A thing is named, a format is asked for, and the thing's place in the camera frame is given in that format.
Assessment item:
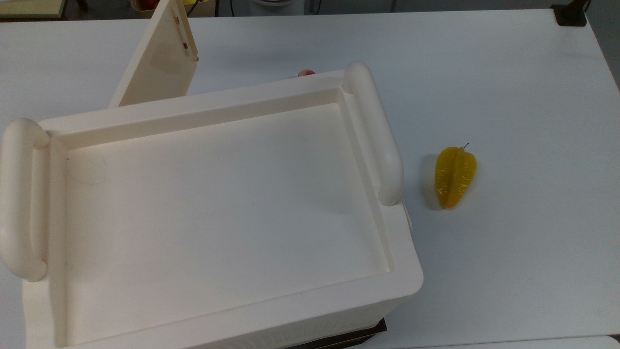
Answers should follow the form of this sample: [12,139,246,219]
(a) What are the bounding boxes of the cream cabinet door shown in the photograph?
[108,0,200,108]

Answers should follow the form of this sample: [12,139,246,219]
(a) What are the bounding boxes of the cream plastic cabinet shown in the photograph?
[0,62,424,349]

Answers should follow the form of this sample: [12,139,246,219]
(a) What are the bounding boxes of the yellow star fruit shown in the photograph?
[434,143,478,209]

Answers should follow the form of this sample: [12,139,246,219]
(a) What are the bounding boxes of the black table clamp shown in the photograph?
[551,0,590,27]

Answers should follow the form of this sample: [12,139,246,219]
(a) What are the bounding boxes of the yellow board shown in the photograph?
[0,0,67,19]

